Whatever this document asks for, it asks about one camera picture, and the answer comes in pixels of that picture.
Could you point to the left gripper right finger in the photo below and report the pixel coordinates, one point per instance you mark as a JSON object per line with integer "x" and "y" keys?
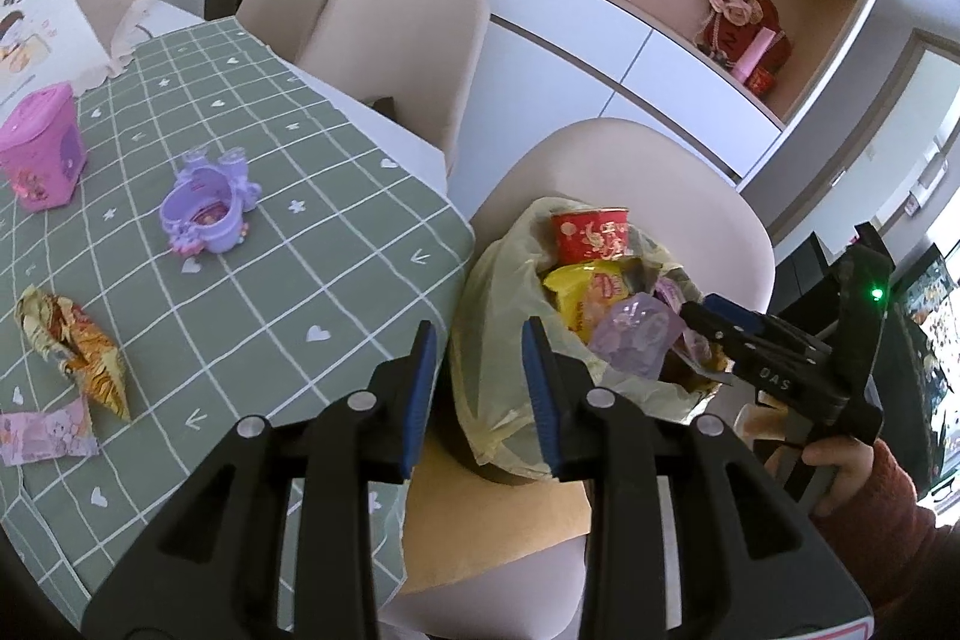
{"x": 689, "y": 536}

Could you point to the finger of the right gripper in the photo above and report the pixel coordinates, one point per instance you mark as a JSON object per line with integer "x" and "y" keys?
{"x": 716, "y": 320}
{"x": 753, "y": 323}

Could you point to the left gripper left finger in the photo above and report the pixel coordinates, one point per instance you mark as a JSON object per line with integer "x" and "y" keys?
{"x": 270, "y": 536}

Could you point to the red paper cup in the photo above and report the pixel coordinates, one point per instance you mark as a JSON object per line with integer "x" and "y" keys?
{"x": 591, "y": 234}

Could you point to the pink candy wrapper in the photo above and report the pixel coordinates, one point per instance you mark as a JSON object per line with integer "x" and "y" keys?
{"x": 66, "y": 432}

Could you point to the gold snack wrapper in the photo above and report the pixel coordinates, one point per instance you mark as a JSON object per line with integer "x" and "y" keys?
{"x": 63, "y": 334}

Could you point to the orange snack bag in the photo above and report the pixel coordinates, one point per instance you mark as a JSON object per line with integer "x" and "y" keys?
{"x": 584, "y": 293}

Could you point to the yellow trash bag bin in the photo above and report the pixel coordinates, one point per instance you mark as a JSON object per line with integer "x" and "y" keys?
{"x": 504, "y": 289}

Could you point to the right hand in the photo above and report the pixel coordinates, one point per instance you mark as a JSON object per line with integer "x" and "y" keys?
{"x": 851, "y": 461}

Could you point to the purple plastic wrapper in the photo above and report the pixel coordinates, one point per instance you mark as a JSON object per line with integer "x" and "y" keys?
{"x": 636, "y": 335}

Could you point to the yellow seat cushion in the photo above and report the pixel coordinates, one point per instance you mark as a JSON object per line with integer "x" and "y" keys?
{"x": 459, "y": 525}

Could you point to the beige chair with bin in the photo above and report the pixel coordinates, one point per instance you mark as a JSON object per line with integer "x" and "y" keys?
{"x": 713, "y": 232}

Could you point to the red flower decoration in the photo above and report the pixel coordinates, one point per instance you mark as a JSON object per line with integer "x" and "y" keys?
{"x": 745, "y": 37}

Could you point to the green checkered tablecloth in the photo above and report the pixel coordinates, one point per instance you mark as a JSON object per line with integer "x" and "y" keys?
{"x": 237, "y": 246}

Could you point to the purple toy pot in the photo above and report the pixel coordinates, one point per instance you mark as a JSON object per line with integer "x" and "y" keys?
{"x": 205, "y": 210}

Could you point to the middle beige chair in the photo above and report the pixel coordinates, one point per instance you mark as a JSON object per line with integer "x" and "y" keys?
{"x": 420, "y": 54}

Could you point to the pink toy box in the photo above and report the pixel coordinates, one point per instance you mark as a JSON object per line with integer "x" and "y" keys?
{"x": 43, "y": 154}

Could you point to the white food cover tent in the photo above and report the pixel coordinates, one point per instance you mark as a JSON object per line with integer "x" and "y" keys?
{"x": 79, "y": 42}

